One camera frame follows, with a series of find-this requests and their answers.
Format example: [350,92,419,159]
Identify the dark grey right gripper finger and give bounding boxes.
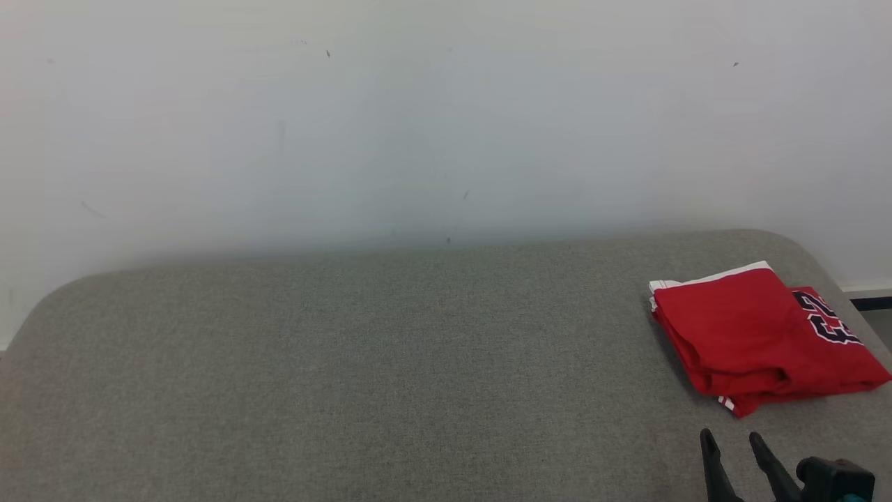
[748,432,803,502]
[700,428,741,502]

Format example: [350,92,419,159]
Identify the red white basketball jersey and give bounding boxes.
[716,284,892,419]

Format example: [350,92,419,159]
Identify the red white basketball shorts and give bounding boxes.
[648,261,803,400]

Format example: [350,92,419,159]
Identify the white baseboard strip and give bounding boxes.
[839,280,892,298]

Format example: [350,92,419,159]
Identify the grey fabric sofa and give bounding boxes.
[0,229,892,502]

